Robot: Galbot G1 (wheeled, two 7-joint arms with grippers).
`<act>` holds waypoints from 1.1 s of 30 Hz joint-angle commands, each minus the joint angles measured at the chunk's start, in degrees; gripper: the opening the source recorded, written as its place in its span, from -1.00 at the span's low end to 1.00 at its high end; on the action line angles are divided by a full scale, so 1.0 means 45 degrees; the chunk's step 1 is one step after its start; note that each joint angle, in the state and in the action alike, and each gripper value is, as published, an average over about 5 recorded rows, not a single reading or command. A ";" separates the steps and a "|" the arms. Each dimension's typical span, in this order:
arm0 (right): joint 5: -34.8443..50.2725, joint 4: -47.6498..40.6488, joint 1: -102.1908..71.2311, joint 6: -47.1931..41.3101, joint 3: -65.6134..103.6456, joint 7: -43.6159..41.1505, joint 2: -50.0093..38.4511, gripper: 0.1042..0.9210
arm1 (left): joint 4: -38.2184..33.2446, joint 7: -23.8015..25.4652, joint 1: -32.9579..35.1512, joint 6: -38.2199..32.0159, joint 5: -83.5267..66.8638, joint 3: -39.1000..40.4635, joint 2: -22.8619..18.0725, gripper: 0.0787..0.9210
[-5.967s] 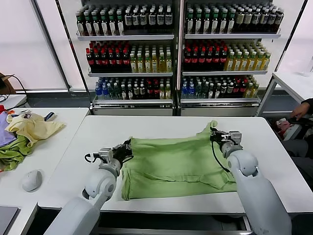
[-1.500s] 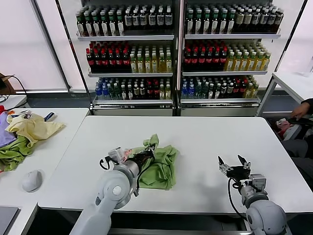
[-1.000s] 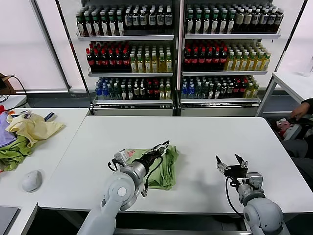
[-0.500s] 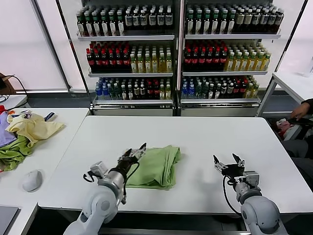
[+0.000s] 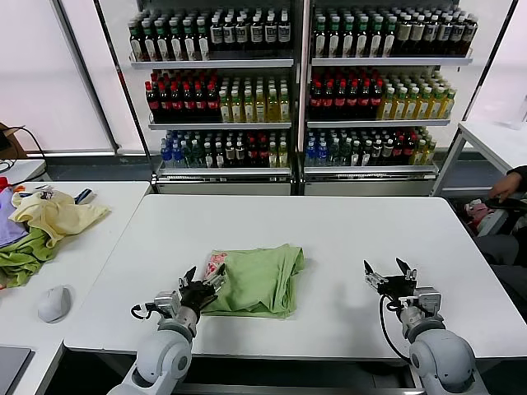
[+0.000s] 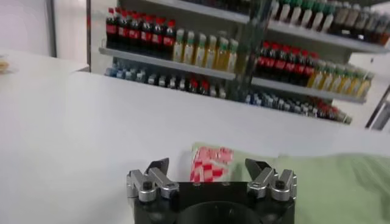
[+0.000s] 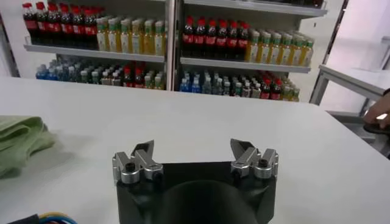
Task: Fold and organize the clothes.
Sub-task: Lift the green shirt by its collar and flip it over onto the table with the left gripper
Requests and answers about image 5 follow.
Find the green tinted drink bottle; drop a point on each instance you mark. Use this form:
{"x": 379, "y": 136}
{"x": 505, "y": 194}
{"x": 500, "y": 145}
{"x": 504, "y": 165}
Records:
{"x": 197, "y": 156}
{"x": 346, "y": 154}
{"x": 335, "y": 154}
{"x": 187, "y": 156}

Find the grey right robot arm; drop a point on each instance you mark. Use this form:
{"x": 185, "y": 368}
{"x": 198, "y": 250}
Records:
{"x": 440, "y": 354}

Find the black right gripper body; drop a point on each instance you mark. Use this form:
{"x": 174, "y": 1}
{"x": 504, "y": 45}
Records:
{"x": 397, "y": 290}

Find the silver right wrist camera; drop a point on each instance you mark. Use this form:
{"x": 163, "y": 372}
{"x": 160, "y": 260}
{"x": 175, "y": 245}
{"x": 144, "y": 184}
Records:
{"x": 428, "y": 300}

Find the pale yellow garment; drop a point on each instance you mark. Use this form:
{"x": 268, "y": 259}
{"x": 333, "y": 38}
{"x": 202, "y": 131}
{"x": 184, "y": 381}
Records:
{"x": 62, "y": 217}

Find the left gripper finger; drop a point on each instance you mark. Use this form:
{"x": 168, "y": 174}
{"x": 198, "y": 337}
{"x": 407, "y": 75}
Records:
{"x": 189, "y": 275}
{"x": 219, "y": 275}

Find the grey laptop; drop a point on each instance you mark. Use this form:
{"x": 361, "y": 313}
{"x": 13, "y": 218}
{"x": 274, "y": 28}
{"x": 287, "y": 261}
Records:
{"x": 12, "y": 366}

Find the person's hand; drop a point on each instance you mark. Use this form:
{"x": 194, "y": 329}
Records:
{"x": 504, "y": 189}

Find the dark bottle beige label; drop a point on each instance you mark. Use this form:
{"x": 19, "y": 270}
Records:
{"x": 470, "y": 33}
{"x": 418, "y": 33}
{"x": 404, "y": 33}
{"x": 431, "y": 33}
{"x": 444, "y": 33}
{"x": 458, "y": 33}

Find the small red cap cola bottle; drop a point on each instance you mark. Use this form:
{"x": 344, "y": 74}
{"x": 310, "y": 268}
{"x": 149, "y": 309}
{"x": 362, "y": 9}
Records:
{"x": 261, "y": 156}
{"x": 409, "y": 151}
{"x": 398, "y": 151}
{"x": 250, "y": 156}

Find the blue white striped item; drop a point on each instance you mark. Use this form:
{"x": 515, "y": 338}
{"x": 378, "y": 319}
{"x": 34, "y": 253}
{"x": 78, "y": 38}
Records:
{"x": 84, "y": 195}

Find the blue water bottle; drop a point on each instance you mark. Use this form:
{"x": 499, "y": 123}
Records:
{"x": 176, "y": 156}
{"x": 323, "y": 154}
{"x": 311, "y": 154}
{"x": 165, "y": 156}

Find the person's black sleeve forearm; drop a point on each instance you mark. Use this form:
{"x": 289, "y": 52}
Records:
{"x": 519, "y": 175}

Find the brown cardboard box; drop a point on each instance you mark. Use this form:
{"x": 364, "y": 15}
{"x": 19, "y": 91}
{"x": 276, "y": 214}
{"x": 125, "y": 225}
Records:
{"x": 16, "y": 143}

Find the red cloth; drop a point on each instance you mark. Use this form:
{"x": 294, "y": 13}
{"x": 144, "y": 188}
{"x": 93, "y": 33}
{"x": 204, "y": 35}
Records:
{"x": 3, "y": 182}

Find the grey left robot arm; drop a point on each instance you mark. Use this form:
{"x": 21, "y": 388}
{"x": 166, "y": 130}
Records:
{"x": 164, "y": 354}

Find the green cap dark tea bottle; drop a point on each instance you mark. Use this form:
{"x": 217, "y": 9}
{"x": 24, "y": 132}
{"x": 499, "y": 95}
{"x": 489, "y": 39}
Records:
{"x": 389, "y": 42}
{"x": 348, "y": 42}
{"x": 376, "y": 42}
{"x": 189, "y": 44}
{"x": 135, "y": 44}
{"x": 202, "y": 44}
{"x": 334, "y": 42}
{"x": 148, "y": 44}
{"x": 175, "y": 44}
{"x": 362, "y": 42}
{"x": 320, "y": 42}
{"x": 161, "y": 44}

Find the small pale yellow drink bottle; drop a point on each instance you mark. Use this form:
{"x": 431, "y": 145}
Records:
{"x": 272, "y": 156}
{"x": 282, "y": 156}
{"x": 419, "y": 153}
{"x": 429, "y": 151}

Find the white side table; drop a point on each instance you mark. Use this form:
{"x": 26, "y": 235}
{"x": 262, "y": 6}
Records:
{"x": 486, "y": 135}

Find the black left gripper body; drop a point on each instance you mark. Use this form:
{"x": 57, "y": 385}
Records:
{"x": 197, "y": 298}

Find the black drinks shelf rack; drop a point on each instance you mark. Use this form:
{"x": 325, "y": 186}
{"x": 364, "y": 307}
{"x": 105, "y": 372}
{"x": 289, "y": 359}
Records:
{"x": 391, "y": 61}
{"x": 206, "y": 63}

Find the green cap yellow tea bottle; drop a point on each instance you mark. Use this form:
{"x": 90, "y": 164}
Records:
{"x": 400, "y": 106}
{"x": 449, "y": 106}
{"x": 412, "y": 106}
{"x": 388, "y": 106}
{"x": 424, "y": 106}
{"x": 437, "y": 106}

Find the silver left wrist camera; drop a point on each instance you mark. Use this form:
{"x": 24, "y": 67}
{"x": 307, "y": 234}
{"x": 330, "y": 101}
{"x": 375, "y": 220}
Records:
{"x": 166, "y": 302}

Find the black office chair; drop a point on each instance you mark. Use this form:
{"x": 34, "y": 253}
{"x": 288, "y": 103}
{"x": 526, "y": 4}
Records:
{"x": 510, "y": 203}

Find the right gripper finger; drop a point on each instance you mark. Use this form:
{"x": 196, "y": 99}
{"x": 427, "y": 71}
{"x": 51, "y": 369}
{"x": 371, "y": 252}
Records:
{"x": 403, "y": 267}
{"x": 370, "y": 269}

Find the small dark drink bottle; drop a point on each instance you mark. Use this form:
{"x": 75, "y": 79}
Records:
{"x": 240, "y": 156}
{"x": 356, "y": 154}
{"x": 367, "y": 154}
{"x": 229, "y": 156}

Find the light green t-shirt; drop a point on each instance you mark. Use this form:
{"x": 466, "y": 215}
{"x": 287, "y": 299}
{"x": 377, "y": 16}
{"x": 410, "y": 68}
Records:
{"x": 255, "y": 284}

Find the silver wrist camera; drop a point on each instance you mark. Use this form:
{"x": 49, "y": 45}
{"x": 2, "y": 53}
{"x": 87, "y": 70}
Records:
{"x": 428, "y": 300}
{"x": 166, "y": 302}

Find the dark bottle white square label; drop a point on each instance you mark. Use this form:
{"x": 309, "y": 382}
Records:
{"x": 256, "y": 33}
{"x": 242, "y": 33}
{"x": 215, "y": 33}
{"x": 270, "y": 33}
{"x": 228, "y": 33}
{"x": 283, "y": 33}

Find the white computer mouse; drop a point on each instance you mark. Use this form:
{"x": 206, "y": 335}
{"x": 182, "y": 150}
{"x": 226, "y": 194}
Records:
{"x": 53, "y": 304}

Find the green terry garment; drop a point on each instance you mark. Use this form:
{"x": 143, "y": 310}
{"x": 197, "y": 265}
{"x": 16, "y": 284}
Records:
{"x": 24, "y": 255}

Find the purple garment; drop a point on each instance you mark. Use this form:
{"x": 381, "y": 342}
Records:
{"x": 8, "y": 222}

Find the pink white clothes pile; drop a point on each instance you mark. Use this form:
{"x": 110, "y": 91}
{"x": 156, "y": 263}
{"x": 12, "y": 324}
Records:
{"x": 479, "y": 212}

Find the small dark bottle white label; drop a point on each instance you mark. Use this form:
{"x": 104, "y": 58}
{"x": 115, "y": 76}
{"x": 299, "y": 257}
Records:
{"x": 377, "y": 153}
{"x": 219, "y": 156}
{"x": 388, "y": 153}
{"x": 208, "y": 156}

